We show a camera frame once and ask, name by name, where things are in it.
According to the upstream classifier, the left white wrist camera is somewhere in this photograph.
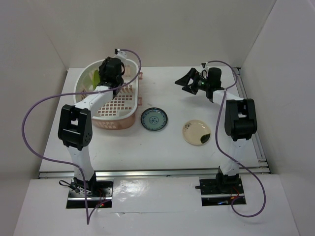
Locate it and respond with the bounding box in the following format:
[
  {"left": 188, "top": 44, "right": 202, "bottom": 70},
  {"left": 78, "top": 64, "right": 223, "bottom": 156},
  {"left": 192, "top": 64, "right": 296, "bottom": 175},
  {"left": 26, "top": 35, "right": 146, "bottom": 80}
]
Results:
[{"left": 114, "top": 49, "right": 127, "bottom": 61}]

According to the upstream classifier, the blue floral plate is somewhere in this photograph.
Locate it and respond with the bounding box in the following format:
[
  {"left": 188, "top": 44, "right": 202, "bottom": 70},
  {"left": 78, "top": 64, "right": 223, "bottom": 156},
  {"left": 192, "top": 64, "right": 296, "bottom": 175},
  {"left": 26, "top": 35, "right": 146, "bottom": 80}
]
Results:
[{"left": 140, "top": 107, "right": 168, "bottom": 132}]

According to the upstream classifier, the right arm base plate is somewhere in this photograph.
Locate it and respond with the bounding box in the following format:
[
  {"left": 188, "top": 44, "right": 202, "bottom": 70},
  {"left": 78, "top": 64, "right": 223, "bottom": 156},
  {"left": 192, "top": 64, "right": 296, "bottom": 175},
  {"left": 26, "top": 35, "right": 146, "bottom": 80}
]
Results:
[{"left": 195, "top": 179, "right": 246, "bottom": 207}]

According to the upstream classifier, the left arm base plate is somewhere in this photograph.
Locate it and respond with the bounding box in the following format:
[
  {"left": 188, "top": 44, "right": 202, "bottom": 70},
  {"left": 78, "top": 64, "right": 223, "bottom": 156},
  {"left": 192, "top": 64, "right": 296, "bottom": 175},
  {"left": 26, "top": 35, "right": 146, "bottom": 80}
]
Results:
[{"left": 59, "top": 180, "right": 114, "bottom": 209}]

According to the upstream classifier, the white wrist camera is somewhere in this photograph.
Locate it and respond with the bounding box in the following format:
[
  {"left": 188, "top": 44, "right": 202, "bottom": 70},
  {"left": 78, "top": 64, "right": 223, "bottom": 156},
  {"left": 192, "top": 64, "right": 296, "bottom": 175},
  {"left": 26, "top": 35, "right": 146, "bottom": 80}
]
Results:
[
  {"left": 114, "top": 49, "right": 127, "bottom": 61},
  {"left": 200, "top": 62, "right": 208, "bottom": 79}
]

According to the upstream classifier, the aluminium side rail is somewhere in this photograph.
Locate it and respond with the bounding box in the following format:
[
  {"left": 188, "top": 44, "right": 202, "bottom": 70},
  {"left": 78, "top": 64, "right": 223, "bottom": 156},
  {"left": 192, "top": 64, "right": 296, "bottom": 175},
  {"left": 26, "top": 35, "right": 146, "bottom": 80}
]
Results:
[{"left": 233, "top": 67, "right": 269, "bottom": 172}]

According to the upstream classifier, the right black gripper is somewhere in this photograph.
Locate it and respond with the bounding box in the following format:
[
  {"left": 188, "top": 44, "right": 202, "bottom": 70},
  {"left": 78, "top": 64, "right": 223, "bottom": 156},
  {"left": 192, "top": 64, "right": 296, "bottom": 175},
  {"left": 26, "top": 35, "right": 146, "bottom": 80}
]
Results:
[{"left": 175, "top": 68, "right": 211, "bottom": 95}]

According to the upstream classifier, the green plate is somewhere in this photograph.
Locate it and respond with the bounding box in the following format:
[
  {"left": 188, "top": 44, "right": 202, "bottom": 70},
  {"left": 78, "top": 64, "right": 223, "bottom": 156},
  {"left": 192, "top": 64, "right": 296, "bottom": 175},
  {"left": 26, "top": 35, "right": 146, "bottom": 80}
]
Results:
[{"left": 92, "top": 69, "right": 100, "bottom": 90}]

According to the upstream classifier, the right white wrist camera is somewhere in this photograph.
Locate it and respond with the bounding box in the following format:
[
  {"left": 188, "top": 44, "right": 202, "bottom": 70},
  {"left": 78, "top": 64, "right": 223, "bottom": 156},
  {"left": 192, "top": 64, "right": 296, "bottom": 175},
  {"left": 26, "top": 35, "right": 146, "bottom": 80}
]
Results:
[{"left": 200, "top": 62, "right": 208, "bottom": 79}]

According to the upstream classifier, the aluminium front rail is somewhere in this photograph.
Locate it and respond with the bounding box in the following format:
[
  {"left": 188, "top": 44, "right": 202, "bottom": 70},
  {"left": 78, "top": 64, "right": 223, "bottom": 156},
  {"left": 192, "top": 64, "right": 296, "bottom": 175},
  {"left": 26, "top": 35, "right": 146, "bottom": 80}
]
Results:
[{"left": 38, "top": 167, "right": 271, "bottom": 178}]

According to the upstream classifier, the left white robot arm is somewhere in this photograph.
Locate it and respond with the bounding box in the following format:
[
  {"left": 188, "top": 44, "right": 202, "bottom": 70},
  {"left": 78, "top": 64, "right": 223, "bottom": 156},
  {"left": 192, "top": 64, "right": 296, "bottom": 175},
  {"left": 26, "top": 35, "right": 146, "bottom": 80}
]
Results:
[{"left": 58, "top": 57, "right": 125, "bottom": 196}]

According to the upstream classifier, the pink white dish rack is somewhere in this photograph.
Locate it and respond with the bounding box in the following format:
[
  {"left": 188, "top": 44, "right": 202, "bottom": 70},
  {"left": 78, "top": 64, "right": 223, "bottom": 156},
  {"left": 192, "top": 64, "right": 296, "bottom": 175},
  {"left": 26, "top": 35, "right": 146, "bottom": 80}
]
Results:
[{"left": 73, "top": 59, "right": 144, "bottom": 130}]

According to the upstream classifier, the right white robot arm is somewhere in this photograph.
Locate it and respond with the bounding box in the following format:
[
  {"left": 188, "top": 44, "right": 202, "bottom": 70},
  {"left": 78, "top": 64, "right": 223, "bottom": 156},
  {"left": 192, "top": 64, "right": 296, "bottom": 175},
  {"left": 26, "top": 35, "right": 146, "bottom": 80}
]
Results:
[{"left": 175, "top": 67, "right": 257, "bottom": 194}]

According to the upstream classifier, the cream plate black mark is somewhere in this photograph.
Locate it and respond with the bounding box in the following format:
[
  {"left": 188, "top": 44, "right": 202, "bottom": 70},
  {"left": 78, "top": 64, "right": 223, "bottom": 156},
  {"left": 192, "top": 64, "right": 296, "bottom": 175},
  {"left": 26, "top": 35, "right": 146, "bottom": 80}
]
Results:
[{"left": 182, "top": 119, "right": 211, "bottom": 146}]

